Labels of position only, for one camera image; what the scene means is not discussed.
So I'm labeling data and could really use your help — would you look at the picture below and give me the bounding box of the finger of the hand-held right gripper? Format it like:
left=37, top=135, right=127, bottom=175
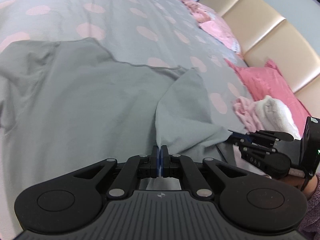
left=228, top=129, right=278, bottom=147
left=237, top=144, right=278, bottom=161

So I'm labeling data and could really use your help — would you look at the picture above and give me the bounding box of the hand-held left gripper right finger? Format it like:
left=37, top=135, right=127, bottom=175
left=160, top=145, right=248, bottom=198

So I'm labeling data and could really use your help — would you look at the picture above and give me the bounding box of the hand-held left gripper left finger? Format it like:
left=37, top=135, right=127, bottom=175
left=75, top=145, right=160, bottom=197

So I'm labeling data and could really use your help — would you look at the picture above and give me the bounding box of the grey shirt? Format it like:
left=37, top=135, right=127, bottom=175
left=0, top=37, right=234, bottom=200

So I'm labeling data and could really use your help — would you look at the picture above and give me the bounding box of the person's right forearm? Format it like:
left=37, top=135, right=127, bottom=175
left=300, top=174, right=320, bottom=240

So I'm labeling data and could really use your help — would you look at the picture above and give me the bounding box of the pink folded garment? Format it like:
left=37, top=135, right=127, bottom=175
left=233, top=96, right=265, bottom=133

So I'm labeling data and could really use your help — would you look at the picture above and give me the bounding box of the white folded garment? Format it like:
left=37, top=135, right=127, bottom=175
left=255, top=95, right=302, bottom=140

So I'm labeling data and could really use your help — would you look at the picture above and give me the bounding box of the dark pink pillow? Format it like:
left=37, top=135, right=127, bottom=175
left=225, top=59, right=312, bottom=140

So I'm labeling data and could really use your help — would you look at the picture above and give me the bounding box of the beige padded headboard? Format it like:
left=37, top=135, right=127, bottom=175
left=200, top=0, right=320, bottom=117

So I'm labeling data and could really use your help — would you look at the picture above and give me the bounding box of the light pink printed pillow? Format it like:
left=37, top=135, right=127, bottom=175
left=180, top=0, right=244, bottom=58

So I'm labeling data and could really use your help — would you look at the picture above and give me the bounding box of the grey pink-dotted bed sheet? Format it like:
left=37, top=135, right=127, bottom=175
left=0, top=0, right=275, bottom=238

